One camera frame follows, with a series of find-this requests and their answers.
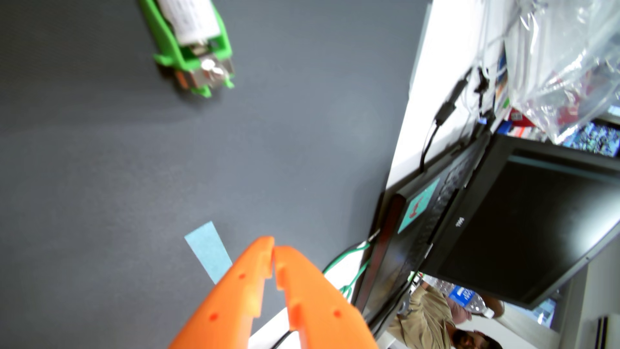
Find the dark grey mat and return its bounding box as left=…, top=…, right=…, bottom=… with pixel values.
left=0, top=0, right=432, bottom=349

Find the black Dell laptop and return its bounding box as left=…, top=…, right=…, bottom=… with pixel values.
left=351, top=131, right=620, bottom=340

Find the white cylindrical battery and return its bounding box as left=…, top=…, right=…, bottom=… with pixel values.
left=157, top=0, right=221, bottom=47

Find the black cable with plug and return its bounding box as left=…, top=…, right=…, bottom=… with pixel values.
left=475, top=68, right=497, bottom=136

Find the black cable with inline box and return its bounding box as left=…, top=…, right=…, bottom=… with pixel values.
left=419, top=68, right=473, bottom=173

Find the clear plastic bag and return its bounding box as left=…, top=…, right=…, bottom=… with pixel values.
left=504, top=0, right=620, bottom=145

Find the blue circuit board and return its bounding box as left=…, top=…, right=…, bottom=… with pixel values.
left=562, top=121, right=620, bottom=158

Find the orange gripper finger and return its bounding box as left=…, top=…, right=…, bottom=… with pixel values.
left=168, top=237, right=275, bottom=349
left=274, top=246, right=379, bottom=349

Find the green cable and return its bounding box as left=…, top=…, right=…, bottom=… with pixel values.
left=322, top=242, right=371, bottom=301

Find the light blue tape piece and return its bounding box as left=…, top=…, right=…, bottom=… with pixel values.
left=184, top=221, right=233, bottom=285

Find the person in khaki shirt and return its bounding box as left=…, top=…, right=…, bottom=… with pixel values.
left=387, top=283, right=504, bottom=349

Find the water bottle with blue label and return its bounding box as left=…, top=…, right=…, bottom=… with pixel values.
left=421, top=274, right=487, bottom=316

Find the green plastic battery holder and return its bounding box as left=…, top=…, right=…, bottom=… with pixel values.
left=139, top=0, right=235, bottom=99

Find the thin black cable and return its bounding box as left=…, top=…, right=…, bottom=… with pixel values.
left=269, top=330, right=294, bottom=349

